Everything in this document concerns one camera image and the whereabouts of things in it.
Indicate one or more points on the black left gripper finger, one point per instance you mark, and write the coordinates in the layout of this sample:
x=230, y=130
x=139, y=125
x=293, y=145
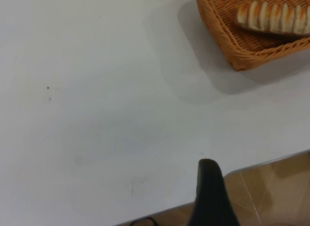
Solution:
x=210, y=199

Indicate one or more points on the orange woven wicker basket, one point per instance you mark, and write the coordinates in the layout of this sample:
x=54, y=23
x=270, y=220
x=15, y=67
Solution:
x=232, y=46

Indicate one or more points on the ridged striped bread roll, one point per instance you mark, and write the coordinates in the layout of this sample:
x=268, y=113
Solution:
x=273, y=17

